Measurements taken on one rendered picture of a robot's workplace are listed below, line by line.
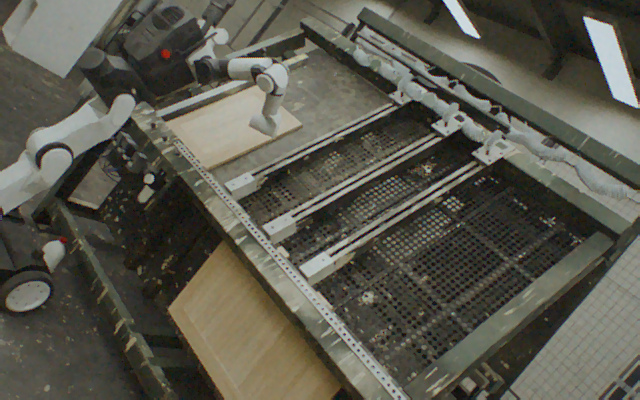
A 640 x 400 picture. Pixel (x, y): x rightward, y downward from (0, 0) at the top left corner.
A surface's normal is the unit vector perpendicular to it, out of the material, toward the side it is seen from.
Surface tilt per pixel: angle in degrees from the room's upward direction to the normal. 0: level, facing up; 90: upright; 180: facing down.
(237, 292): 90
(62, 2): 90
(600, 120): 90
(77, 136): 90
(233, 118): 52
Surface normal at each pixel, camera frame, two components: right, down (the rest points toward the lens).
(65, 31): 0.52, 0.51
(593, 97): -0.57, -0.39
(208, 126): 0.00, -0.71
